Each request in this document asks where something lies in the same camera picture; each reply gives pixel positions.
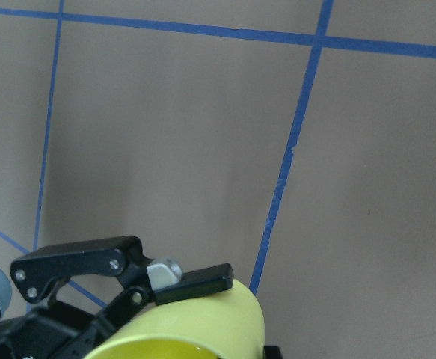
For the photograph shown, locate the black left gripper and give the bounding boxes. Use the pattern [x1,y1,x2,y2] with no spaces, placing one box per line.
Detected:
[0,236,234,358]

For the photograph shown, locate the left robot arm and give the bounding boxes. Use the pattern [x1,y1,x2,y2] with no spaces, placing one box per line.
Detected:
[0,236,282,358]

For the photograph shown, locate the yellow plastic cup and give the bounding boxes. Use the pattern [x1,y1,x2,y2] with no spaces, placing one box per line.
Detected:
[87,280,265,358]

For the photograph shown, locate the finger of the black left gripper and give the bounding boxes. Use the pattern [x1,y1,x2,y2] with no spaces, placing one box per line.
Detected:
[263,346,282,359]

